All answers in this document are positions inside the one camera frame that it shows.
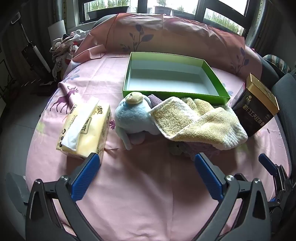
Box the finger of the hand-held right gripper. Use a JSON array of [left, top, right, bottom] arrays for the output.
[[258, 153, 292, 202]]

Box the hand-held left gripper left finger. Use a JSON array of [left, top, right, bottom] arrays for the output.
[[25, 152, 102, 241]]

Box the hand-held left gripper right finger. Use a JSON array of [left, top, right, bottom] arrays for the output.
[[194, 153, 270, 241]]

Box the yellow and white towel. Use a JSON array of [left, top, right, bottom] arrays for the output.
[[150, 97, 248, 151]]

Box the blue plush toy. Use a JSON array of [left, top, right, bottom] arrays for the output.
[[114, 92, 167, 151]]

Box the purple towel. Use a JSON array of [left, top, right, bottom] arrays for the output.
[[148, 94, 163, 109]]

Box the green cardboard box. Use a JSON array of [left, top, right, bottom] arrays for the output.
[[122, 52, 231, 105]]

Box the yellow tissue pack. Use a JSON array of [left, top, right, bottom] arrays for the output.
[[55, 97, 112, 160]]

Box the tea tin with gold lid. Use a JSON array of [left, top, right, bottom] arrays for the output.
[[232, 73, 280, 138]]

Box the pink deer-print sheet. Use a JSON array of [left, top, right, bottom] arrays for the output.
[[25, 53, 292, 241]]

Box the dark grey chair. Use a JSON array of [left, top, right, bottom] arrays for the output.
[[259, 54, 296, 232]]

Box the striped cushion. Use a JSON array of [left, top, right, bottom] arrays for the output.
[[264, 54, 291, 73]]

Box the pile of clothes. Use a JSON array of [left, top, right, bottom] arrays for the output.
[[50, 30, 92, 81]]

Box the peach leaf-print sheet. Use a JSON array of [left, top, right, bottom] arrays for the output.
[[73, 13, 263, 80]]

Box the dark planter with plants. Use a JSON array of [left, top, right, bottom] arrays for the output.
[[172, 6, 196, 18]]

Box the long black grass planter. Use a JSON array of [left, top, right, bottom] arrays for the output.
[[87, 1, 129, 19]]

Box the grey pot with small tree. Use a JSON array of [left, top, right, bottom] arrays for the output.
[[154, 1, 173, 16]]

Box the white-handled mop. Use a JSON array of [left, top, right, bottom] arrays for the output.
[[10, 19, 51, 73]]

